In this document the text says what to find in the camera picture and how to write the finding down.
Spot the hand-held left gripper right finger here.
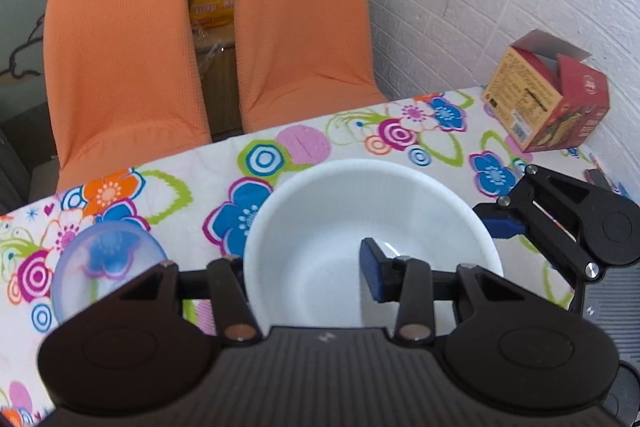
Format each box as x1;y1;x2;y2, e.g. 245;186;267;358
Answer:
360;237;511;342

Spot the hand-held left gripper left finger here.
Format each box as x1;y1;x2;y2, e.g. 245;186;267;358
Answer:
117;256;266;343

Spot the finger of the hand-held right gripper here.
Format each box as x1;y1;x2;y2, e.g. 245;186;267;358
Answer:
472;164;603;283

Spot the white bowl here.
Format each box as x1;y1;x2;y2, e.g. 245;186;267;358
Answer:
243;159;504;338

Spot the smartphone in pink case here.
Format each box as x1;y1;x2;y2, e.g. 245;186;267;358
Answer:
584;167;632;198

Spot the floral tablecloth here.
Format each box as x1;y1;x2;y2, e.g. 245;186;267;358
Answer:
0;86;626;427

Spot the red cracker box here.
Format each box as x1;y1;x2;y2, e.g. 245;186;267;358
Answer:
482;29;611;154

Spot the translucent blue plastic lid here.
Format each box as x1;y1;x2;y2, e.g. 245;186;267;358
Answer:
50;222;171;325

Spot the brown wrapped box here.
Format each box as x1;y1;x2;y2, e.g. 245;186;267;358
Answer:
192;24;246;140

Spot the orange chair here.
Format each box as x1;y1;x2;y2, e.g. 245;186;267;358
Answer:
42;0;213;192
234;0;390;134

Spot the frosted glass panel cat drawing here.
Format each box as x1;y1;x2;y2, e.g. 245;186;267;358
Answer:
0;0;51;108

